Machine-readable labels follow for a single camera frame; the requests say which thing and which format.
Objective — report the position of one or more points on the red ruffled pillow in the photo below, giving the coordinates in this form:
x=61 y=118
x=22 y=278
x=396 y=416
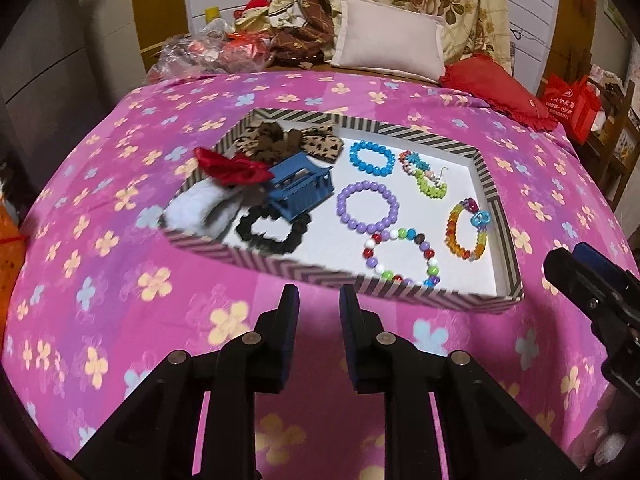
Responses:
x=495 y=87

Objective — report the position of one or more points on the pink floral bedsheet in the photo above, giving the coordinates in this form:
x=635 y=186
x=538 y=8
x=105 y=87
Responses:
x=150 y=240

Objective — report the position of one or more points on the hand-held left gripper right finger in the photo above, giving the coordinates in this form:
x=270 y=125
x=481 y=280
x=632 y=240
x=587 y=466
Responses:
x=350 y=330

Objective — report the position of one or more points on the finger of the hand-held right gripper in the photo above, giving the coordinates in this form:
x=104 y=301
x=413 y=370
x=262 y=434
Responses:
x=575 y=280
x=597 y=260

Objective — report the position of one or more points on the grey wardrobe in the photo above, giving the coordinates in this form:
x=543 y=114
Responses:
x=60 y=25

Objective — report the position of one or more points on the pile of plastic bags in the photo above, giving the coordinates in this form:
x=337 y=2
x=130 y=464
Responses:
x=200 y=52

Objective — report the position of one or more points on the leopard print hair bow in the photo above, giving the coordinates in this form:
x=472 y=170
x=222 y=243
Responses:
x=320 y=145

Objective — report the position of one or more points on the red santa toy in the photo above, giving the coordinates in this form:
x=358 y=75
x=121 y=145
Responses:
x=252 y=12

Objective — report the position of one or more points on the grey white fluffy scrunchie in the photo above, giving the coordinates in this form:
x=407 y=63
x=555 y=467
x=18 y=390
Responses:
x=200 y=205

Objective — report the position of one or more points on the white pillow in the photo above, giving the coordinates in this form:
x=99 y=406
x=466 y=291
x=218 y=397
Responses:
x=390 y=35

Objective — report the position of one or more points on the yellow small object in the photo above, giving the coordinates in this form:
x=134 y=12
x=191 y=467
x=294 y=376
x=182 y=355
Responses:
x=213 y=14

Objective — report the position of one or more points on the orange plastic basket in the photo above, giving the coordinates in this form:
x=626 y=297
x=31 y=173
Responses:
x=7 y=240

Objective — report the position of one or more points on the striped cardboard tray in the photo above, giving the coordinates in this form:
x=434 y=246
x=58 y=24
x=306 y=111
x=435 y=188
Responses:
x=325 y=225

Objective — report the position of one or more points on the wooden shelf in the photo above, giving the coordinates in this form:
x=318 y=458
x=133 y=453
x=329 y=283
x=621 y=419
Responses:
x=617 y=125

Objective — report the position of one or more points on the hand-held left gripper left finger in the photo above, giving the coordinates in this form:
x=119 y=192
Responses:
x=287 y=320

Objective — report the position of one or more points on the brown scrunchie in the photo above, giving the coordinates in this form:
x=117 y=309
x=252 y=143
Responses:
x=272 y=145

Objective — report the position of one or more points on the red scrunchie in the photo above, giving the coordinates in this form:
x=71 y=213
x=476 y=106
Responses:
x=225 y=167

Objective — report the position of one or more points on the brown patterned cloth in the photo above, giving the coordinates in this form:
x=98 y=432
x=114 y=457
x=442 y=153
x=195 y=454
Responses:
x=300 y=35

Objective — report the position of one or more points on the black scrunchie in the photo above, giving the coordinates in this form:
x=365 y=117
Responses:
x=292 y=235

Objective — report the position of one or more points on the red shopping bag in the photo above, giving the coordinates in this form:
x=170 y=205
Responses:
x=572 y=105

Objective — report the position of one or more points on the blue hair claw clip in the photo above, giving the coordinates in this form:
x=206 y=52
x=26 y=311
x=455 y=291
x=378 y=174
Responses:
x=300 y=195

